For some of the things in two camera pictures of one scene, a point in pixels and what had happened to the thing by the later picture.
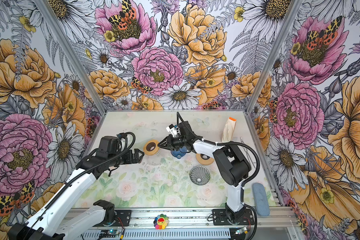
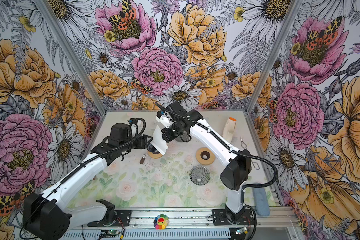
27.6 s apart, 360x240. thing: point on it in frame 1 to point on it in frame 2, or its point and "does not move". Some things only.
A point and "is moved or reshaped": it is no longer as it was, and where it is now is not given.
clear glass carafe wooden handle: [155, 159] is moved or reshaped
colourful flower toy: [161, 221] does not move
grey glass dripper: [199, 175] does not move
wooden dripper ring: [150, 147] to [154, 155]
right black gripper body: [174, 143] to [173, 132]
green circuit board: [109, 233] does not move
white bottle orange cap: [228, 130] does not move
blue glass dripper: [181, 152] to [152, 149]
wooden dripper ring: [204, 161] does not move
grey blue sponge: [261, 199] does not move
